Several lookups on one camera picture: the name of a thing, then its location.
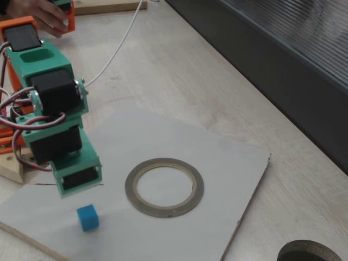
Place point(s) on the blue cube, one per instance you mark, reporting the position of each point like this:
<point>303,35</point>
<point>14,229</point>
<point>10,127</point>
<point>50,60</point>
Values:
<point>87,217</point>

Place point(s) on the green and orange leader arm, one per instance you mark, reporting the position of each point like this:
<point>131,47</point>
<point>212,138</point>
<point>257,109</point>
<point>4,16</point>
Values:
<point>71,16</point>

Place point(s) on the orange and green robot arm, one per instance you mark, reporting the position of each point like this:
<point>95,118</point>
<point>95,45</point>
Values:
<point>40,65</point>

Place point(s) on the person's hand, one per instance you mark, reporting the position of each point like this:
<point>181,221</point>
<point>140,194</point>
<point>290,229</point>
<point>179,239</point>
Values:
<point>35,11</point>

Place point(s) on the wooden base plank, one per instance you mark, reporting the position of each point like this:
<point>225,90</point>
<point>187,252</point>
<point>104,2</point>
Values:
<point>9,168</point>

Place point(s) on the red controller circuit board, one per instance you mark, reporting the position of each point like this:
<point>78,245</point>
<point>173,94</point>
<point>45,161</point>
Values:
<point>2,111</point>

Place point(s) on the white laminated wooden board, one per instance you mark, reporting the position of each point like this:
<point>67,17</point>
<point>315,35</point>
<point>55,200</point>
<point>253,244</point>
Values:
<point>163,136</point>

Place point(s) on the long wooden plank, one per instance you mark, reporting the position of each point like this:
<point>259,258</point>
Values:
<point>108,6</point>

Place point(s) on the frosted desk partition panel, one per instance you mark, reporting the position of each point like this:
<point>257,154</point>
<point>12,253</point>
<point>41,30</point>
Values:
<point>299,81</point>

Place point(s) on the orange controller board mount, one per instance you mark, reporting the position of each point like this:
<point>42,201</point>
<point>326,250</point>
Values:
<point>5,141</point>

